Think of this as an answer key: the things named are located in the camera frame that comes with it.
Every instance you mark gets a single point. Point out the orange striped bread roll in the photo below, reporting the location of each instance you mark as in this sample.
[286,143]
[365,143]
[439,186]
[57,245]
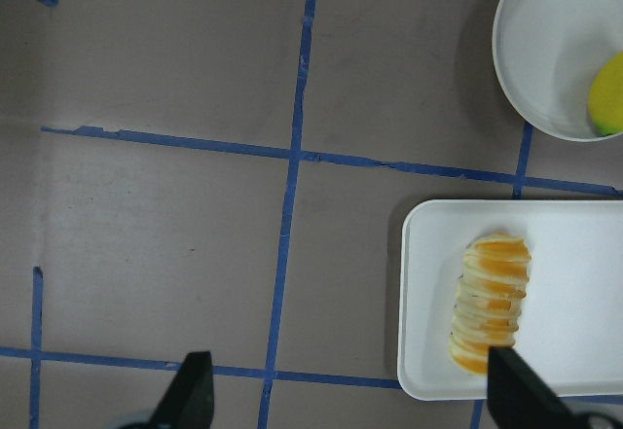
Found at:
[488,301]

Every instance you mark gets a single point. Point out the white rectangular tray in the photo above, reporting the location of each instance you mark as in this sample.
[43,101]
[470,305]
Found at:
[570,330]

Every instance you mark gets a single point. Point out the yellow lemon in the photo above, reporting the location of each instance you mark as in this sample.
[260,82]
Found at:
[605,98]

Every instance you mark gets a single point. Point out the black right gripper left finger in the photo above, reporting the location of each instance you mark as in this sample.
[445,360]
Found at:
[189,401]

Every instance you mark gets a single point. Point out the white shallow bowl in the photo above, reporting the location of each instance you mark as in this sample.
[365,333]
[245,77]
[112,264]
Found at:
[546,55]

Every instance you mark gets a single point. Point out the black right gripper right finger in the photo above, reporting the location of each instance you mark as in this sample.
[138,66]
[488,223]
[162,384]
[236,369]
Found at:
[518,398]

